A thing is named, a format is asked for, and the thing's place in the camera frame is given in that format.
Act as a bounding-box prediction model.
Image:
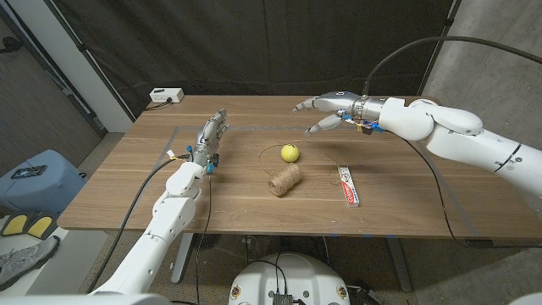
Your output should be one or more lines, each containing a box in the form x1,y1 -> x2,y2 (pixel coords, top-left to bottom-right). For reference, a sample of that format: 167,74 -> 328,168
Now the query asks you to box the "black wall hook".
0,36 -> 25,54

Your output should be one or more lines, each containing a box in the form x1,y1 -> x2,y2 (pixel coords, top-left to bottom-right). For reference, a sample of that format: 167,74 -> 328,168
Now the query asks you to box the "yellow tennis ball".
280,143 -> 301,164

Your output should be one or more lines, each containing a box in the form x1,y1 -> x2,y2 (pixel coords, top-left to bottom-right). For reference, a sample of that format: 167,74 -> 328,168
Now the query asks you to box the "black backdrop pole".
44,0 -> 136,123
417,0 -> 462,97

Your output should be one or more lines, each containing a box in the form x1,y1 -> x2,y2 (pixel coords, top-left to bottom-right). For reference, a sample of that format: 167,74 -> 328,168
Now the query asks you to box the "brown twine spool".
258,140 -> 341,197

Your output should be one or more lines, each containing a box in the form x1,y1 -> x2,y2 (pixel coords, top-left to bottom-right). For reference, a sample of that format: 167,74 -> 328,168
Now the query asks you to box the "grey table leg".
384,236 -> 412,292

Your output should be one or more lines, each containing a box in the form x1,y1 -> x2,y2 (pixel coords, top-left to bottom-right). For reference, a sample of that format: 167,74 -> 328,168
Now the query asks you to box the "yellow black foot pedal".
25,213 -> 58,240
1,213 -> 30,237

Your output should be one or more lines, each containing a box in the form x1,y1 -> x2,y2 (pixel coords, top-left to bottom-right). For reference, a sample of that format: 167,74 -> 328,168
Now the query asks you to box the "grey sneaker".
0,235 -> 61,291

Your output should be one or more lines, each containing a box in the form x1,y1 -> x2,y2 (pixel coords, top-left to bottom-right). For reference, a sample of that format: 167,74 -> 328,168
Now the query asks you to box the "white floor platform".
0,226 -> 109,297

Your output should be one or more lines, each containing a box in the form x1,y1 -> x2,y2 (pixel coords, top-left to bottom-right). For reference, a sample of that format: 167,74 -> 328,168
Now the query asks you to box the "black backdrop curtain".
44,0 -> 462,119

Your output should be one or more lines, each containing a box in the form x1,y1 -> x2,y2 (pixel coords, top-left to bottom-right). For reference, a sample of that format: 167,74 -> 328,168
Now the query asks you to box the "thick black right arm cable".
362,36 -> 542,97

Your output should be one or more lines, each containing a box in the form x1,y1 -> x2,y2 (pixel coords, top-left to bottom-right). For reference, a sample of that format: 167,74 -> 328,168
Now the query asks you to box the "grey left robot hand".
192,108 -> 230,169

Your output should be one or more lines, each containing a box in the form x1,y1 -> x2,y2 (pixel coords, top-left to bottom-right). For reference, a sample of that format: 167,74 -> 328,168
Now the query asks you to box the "white power strip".
149,87 -> 185,104

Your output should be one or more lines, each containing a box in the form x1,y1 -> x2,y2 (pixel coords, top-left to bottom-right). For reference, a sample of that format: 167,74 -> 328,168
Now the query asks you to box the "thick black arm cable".
86,154 -> 190,293
362,36 -> 542,97

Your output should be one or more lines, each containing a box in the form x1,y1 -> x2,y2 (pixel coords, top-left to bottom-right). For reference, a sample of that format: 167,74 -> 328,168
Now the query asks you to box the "black torso cable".
247,252 -> 290,297

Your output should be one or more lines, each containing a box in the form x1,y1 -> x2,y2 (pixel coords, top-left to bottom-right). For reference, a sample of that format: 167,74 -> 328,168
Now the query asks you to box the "white table leg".
170,232 -> 195,285

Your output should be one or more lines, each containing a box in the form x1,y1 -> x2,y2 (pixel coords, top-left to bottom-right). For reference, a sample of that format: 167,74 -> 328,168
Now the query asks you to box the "white red toothpaste box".
337,165 -> 361,208

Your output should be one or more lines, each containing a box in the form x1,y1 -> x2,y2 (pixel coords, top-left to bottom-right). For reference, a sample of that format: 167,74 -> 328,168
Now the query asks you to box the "blue plastic bin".
0,148 -> 88,215

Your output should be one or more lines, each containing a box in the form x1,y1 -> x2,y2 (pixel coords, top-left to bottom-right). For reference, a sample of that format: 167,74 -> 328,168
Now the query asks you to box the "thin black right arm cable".
397,135 -> 542,250

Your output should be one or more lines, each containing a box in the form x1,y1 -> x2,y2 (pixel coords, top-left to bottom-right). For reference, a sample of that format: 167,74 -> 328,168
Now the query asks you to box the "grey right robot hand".
291,91 -> 365,136

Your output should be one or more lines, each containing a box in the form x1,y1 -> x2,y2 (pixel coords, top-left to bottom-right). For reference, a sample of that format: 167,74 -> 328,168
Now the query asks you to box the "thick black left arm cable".
86,154 -> 190,293

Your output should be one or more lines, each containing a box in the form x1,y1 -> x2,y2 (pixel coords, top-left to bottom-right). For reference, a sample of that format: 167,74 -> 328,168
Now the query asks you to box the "white robot torso base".
228,252 -> 351,305

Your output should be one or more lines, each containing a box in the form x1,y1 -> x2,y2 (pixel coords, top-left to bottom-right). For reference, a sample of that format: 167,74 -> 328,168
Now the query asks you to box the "black flat device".
11,164 -> 47,180

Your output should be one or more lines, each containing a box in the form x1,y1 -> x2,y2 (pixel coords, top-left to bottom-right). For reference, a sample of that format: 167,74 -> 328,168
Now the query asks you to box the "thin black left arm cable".
194,173 -> 213,305

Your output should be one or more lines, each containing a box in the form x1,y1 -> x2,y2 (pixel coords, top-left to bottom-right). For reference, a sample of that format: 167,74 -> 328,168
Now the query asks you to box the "black power strip cable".
143,98 -> 173,112

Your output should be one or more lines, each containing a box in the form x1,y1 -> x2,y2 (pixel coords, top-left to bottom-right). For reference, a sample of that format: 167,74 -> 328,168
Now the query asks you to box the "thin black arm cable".
397,135 -> 542,250
194,173 -> 213,305

